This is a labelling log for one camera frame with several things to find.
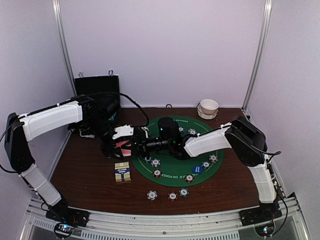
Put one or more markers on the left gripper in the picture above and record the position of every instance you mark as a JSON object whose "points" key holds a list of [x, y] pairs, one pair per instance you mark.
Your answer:
{"points": [[108, 152]]}

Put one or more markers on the upper white bowl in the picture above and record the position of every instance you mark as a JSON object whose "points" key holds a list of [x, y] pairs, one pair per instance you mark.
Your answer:
{"points": [[208, 106]]}

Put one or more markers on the blue peach ten chip stack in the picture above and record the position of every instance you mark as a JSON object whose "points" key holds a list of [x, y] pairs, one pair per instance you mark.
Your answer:
{"points": [[152, 195]]}

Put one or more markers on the gold blue card box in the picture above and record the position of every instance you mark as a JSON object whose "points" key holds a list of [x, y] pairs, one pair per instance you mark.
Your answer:
{"points": [[122, 172]]}

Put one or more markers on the blue small blind button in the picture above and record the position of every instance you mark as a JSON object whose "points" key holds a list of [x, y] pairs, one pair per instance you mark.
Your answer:
{"points": [[197, 169]]}

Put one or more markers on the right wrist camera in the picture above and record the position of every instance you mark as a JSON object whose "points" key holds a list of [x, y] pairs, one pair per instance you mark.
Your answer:
{"points": [[168, 129]]}

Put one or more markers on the hundred chips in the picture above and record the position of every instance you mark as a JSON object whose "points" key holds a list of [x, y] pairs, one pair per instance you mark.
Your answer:
{"points": [[189, 178], [157, 173]]}

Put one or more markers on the blue green fifty chip stack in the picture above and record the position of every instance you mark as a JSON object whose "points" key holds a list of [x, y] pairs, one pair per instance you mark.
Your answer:
{"points": [[184, 192]]}

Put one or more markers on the lower white bowl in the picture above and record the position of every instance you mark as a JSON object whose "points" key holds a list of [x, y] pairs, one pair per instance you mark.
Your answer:
{"points": [[205, 116]]}

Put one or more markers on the brown hundred chip stack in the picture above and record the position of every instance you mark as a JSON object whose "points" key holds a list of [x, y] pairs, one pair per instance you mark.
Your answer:
{"points": [[172, 196]]}

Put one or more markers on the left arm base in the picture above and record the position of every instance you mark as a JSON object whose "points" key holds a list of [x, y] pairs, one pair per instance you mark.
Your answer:
{"points": [[70, 216]]}

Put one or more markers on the ten chips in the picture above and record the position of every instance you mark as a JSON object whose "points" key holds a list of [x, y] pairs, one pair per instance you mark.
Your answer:
{"points": [[192, 131], [213, 158], [155, 163]]}

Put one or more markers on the right aluminium post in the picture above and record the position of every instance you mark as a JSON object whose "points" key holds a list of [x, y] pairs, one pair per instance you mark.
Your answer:
{"points": [[264, 30]]}

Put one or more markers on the aluminium post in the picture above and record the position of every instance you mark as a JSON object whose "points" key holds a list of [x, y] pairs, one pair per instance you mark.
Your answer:
{"points": [[63, 43], [264, 30]]}

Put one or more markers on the round green poker mat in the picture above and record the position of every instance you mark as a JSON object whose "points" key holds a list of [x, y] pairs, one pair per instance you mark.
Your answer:
{"points": [[174, 170]]}

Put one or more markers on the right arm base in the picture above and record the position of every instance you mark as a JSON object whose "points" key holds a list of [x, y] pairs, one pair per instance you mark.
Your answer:
{"points": [[257, 215]]}

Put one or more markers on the teal chips in case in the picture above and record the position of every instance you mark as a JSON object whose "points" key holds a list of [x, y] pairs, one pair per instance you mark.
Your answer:
{"points": [[114, 117]]}

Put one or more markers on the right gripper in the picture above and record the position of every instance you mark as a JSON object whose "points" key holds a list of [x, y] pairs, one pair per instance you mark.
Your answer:
{"points": [[141, 145]]}

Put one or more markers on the white bowl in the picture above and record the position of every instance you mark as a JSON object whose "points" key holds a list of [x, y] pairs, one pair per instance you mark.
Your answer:
{"points": [[208, 106], [205, 116]]}

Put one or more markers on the left aluminium post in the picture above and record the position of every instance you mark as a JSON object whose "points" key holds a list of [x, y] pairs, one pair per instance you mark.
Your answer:
{"points": [[63, 43]]}

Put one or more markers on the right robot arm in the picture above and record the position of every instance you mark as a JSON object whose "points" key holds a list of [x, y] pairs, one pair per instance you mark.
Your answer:
{"points": [[247, 142]]}

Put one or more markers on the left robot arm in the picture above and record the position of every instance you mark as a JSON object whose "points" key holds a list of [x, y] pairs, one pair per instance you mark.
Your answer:
{"points": [[79, 111]]}

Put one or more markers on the black poker case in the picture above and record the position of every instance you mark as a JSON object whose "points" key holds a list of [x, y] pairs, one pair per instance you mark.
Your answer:
{"points": [[103, 89]]}

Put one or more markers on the red-backed card deck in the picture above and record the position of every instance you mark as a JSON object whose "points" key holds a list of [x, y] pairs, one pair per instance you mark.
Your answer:
{"points": [[124, 148]]}

